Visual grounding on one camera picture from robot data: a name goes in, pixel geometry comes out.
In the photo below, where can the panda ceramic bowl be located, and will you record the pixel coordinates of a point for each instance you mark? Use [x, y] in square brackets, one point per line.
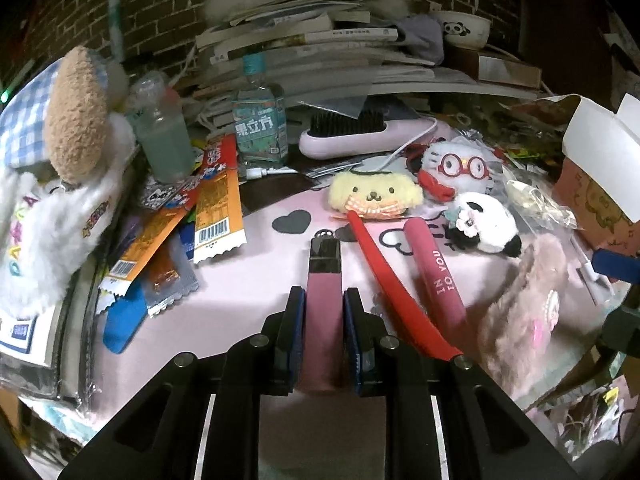
[463, 30]

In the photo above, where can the pink rectangular lip gloss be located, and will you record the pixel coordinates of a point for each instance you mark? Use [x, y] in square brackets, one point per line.
[322, 363]

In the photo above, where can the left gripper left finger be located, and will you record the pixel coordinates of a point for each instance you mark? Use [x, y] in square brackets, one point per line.
[199, 418]

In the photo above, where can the white plush with red glasses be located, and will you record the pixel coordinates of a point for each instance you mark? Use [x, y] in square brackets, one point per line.
[450, 168]

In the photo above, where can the pink tube with text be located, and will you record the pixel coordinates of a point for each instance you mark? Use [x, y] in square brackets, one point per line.
[444, 301]

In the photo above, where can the red plastic hair clip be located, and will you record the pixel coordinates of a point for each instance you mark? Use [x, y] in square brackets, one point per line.
[410, 321]

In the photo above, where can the clear green liquid bottle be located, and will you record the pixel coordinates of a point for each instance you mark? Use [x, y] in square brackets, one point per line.
[160, 127]

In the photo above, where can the blue snack packet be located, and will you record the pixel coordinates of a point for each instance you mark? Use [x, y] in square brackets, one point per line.
[124, 318]

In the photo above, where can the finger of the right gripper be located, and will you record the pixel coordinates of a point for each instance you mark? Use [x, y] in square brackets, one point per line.
[617, 266]

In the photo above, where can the yellow dog plush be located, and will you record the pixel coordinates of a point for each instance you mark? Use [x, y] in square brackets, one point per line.
[374, 195]

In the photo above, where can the brown and white plush toy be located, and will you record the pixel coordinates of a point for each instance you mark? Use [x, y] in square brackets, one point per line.
[64, 152]

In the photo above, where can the orange snack packet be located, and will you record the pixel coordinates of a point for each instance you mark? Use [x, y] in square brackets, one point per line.
[218, 224]
[140, 252]

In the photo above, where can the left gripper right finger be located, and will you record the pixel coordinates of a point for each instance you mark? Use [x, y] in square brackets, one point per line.
[444, 419]

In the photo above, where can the stack of books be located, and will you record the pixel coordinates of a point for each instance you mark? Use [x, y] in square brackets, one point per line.
[333, 52]

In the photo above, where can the pink fluffy headband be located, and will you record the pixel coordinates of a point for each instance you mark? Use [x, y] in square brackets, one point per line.
[515, 333]

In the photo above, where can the panda plush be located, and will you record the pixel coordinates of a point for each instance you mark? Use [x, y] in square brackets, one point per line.
[477, 221]

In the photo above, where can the teal label drink bottle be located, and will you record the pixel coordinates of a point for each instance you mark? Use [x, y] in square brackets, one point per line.
[259, 116]

